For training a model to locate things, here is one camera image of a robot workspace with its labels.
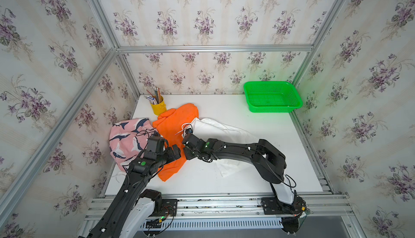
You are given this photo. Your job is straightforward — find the yellow pencil cup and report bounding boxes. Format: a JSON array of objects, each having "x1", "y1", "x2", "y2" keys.
[{"x1": 151, "y1": 97, "x2": 167, "y2": 116}]

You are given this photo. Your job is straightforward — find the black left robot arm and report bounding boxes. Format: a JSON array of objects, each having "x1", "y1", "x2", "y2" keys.
[{"x1": 87, "y1": 136, "x2": 181, "y2": 238}]

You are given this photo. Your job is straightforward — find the green plastic basket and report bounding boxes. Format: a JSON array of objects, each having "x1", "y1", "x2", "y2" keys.
[{"x1": 243, "y1": 81, "x2": 303, "y2": 113}]

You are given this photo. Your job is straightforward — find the aluminium rail frame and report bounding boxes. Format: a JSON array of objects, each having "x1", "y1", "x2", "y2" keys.
[{"x1": 77, "y1": 192, "x2": 367, "y2": 238}]

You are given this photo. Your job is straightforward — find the white shorts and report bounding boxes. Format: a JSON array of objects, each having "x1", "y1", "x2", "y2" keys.
[{"x1": 191, "y1": 118, "x2": 259, "y2": 178}]

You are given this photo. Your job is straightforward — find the pink shark print garment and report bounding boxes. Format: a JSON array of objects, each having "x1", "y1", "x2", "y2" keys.
[{"x1": 109, "y1": 118, "x2": 158, "y2": 173}]

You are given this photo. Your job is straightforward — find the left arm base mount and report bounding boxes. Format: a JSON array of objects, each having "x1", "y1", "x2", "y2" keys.
[{"x1": 138, "y1": 189, "x2": 178, "y2": 217}]

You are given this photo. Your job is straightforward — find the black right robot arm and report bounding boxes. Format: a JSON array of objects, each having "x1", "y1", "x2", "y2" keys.
[{"x1": 182, "y1": 133, "x2": 308, "y2": 219}]

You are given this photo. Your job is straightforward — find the colored pencils bundle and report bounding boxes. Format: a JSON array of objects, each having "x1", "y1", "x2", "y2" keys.
[{"x1": 146, "y1": 87, "x2": 163, "y2": 105}]

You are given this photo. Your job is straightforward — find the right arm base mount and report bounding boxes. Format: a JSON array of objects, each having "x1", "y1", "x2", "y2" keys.
[{"x1": 260, "y1": 193, "x2": 307, "y2": 216}]

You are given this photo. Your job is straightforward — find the orange cloth garment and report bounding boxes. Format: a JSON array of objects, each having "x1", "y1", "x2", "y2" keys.
[{"x1": 152, "y1": 103, "x2": 199, "y2": 182}]

